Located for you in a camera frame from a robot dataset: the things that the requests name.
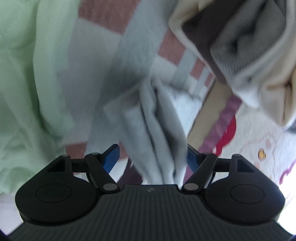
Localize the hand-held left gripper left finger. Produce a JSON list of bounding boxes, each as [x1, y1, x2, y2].
[[47, 144, 121, 193]]

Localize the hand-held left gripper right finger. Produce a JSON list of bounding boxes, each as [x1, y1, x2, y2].
[[181, 144, 255, 194]]

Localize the light grey garment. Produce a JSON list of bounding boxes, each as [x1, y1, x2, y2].
[[104, 76, 204, 186]]

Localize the stack of folded clothes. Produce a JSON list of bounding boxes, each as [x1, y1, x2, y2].
[[169, 0, 296, 135]]

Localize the bear printed quilt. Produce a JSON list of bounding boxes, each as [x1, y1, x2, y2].
[[203, 95, 296, 230]]

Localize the plaid cartoon blanket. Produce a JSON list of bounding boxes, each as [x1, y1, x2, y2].
[[58, 0, 215, 186]]

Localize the pale green garment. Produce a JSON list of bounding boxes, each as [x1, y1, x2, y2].
[[0, 0, 81, 195]]

